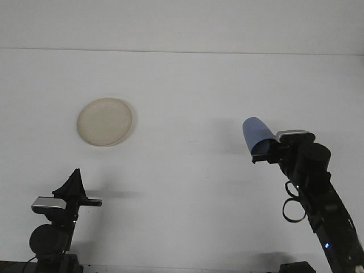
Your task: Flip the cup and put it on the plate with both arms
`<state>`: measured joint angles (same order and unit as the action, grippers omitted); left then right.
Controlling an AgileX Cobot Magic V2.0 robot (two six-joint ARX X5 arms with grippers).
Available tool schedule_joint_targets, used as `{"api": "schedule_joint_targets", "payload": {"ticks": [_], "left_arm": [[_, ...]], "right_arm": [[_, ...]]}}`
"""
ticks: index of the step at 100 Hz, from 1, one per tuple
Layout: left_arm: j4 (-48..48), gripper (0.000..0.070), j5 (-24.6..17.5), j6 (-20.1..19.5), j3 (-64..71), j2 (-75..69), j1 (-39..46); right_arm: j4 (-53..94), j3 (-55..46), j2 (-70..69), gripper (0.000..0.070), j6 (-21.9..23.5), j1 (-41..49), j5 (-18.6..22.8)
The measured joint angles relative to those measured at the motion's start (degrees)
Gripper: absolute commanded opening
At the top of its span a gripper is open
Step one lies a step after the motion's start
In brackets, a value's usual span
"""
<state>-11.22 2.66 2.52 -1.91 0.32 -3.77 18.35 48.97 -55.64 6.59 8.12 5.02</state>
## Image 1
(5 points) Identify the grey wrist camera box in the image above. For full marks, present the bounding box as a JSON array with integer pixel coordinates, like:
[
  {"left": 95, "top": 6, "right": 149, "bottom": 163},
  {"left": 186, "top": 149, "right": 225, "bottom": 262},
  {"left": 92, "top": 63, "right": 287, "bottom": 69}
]
[
  {"left": 275, "top": 130, "right": 316, "bottom": 144},
  {"left": 31, "top": 196, "right": 68, "bottom": 214}
]

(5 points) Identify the pale round plate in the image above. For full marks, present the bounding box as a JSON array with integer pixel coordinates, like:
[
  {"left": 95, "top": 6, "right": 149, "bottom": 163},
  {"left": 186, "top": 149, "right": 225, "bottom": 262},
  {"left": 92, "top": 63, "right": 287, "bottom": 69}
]
[{"left": 76, "top": 97, "right": 137, "bottom": 148}]

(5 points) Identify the pale blue cup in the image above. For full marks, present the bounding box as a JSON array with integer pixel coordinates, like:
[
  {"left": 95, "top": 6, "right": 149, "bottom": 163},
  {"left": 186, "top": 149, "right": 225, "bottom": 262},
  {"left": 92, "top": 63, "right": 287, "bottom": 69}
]
[{"left": 242, "top": 116, "right": 275, "bottom": 156}]

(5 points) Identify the black cable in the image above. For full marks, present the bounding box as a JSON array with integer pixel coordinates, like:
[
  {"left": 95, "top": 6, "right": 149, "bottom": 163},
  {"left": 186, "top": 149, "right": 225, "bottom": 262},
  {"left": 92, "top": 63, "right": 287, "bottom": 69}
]
[
  {"left": 282, "top": 181, "right": 307, "bottom": 224},
  {"left": 24, "top": 257, "right": 39, "bottom": 273}
]

